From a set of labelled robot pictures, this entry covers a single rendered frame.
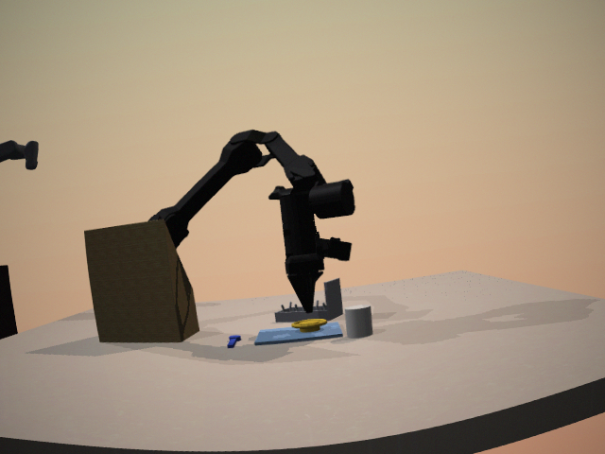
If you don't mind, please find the light blue square mat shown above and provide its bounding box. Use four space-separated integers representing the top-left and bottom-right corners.
255 322 343 346

